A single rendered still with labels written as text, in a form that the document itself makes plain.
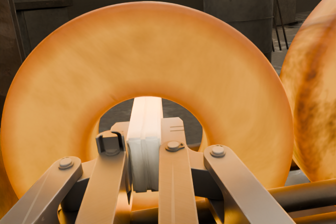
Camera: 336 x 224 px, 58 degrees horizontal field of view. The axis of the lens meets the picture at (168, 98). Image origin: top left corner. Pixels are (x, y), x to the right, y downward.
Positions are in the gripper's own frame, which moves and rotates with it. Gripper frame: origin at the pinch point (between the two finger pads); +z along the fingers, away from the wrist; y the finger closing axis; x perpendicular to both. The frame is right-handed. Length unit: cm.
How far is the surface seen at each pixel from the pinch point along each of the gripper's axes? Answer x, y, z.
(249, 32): -42, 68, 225
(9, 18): 4.7, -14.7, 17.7
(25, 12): -28, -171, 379
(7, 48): 1.8, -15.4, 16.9
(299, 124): 0.5, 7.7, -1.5
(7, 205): -2.5, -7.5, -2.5
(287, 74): 2.5, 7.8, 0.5
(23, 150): 0.2, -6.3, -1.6
